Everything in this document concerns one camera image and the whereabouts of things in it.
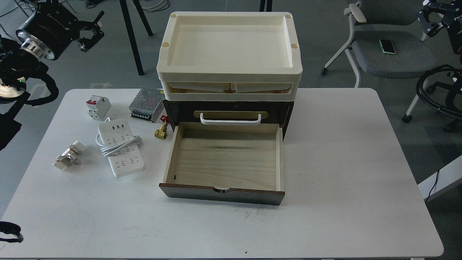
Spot open wooden drawer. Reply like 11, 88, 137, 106
159, 123, 285, 205

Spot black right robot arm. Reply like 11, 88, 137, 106
416, 0, 462, 55

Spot cream plastic tray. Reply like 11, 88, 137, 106
157, 12, 302, 83
161, 81, 298, 101

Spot white red circuit breaker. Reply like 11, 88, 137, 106
86, 95, 111, 121

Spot cream plastic tray lower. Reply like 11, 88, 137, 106
161, 81, 298, 101

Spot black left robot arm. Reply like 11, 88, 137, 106
0, 0, 104, 149

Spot grey office chair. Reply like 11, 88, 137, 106
322, 0, 461, 131

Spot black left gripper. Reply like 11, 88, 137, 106
16, 2, 105, 60

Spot white power strip with cable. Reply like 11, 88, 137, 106
97, 118, 145, 177

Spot black table legs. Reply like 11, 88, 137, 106
118, 0, 154, 76

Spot white cabinet handle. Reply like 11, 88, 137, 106
200, 113, 262, 126

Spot green smartphone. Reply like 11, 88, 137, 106
379, 39, 396, 55

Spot metal mesh power supply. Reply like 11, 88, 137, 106
129, 87, 165, 123

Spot cream plastic tray top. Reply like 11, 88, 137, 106
157, 12, 302, 83

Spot white metal pipe fitting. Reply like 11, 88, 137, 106
52, 140, 85, 170

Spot brass valve red handle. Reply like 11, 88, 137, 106
154, 115, 170, 139

